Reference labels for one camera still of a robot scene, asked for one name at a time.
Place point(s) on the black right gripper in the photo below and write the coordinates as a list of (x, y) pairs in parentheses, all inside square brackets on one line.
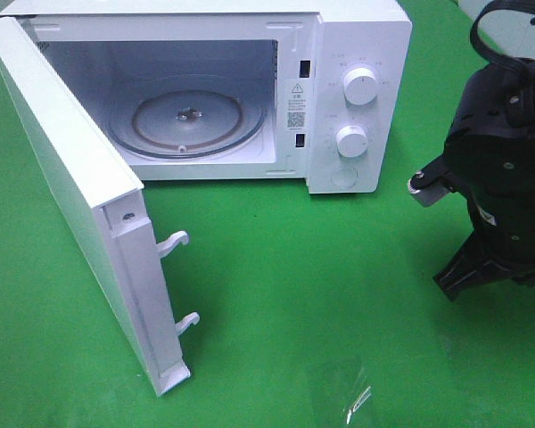
[(501, 246)]

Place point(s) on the round white door-release button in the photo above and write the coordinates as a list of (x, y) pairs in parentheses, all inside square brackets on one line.
[(344, 177)]

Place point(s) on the white microwave knob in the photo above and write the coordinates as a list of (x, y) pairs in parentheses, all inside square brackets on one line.
[(360, 86), (351, 141)]

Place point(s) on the white microwave door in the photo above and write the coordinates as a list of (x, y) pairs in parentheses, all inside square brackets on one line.
[(102, 201)]

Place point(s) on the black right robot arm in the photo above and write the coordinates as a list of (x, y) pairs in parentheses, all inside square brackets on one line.
[(490, 150)]

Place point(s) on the green table cloth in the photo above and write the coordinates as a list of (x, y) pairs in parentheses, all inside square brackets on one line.
[(316, 310)]

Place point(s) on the white microwave oven body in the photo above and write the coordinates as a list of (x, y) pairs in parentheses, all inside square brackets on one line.
[(289, 56)]

